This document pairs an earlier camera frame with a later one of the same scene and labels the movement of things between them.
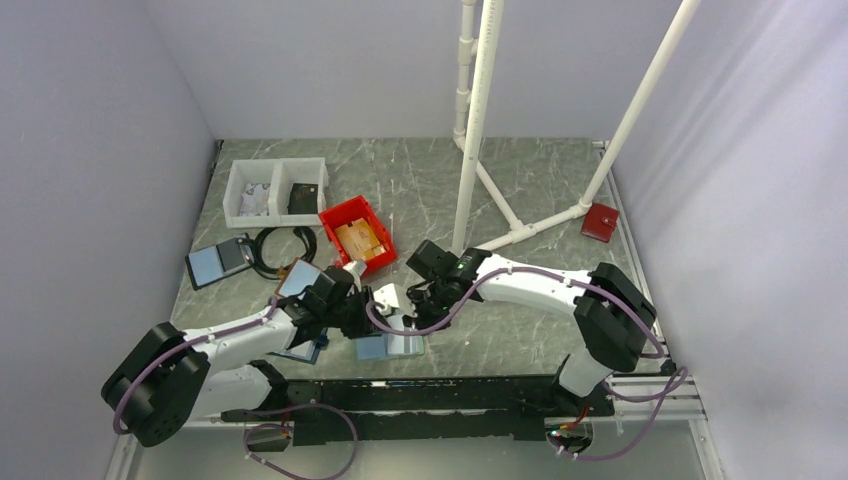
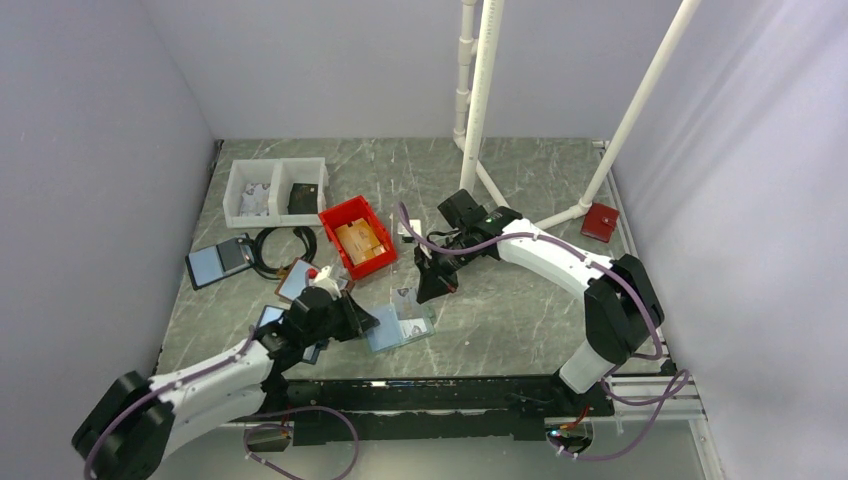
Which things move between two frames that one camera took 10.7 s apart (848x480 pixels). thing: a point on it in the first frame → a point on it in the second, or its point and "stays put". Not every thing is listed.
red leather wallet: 599,222 stays put
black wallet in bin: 303,199 stays put
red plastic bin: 345,214 stays put
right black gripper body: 429,306 → 437,264
